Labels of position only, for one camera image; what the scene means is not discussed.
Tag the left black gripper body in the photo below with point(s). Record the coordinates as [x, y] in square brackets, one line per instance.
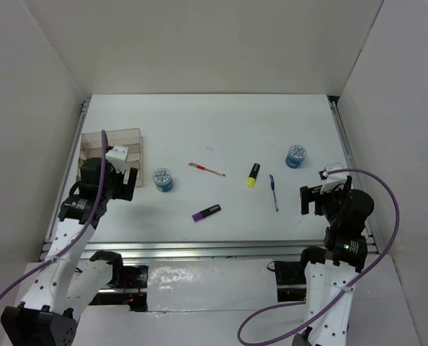
[115, 188]

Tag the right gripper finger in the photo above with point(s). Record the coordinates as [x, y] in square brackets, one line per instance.
[307, 196]
[318, 211]

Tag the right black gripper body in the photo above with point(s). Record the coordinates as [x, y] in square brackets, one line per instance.
[332, 201]

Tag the blue jar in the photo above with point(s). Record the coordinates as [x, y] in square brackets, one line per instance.
[162, 179]
[295, 156]

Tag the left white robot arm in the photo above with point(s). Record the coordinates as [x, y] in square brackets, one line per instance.
[49, 312]

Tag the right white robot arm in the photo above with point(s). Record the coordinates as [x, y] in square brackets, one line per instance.
[329, 269]

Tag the blue pen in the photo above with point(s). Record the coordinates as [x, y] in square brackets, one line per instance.
[272, 185]

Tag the clear tiered organizer tray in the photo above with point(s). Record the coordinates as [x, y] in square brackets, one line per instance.
[91, 147]

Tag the yellow highlighter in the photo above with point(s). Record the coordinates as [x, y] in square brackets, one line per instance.
[251, 180]

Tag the red pen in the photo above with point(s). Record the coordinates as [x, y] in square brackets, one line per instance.
[200, 167]

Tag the purple highlighter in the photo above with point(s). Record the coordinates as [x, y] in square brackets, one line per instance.
[206, 212]

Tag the white foil front cover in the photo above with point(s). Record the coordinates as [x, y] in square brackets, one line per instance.
[210, 285]

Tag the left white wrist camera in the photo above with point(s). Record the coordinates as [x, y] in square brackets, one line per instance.
[117, 157]

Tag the aluminium table frame rail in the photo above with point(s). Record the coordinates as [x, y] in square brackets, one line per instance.
[227, 133]

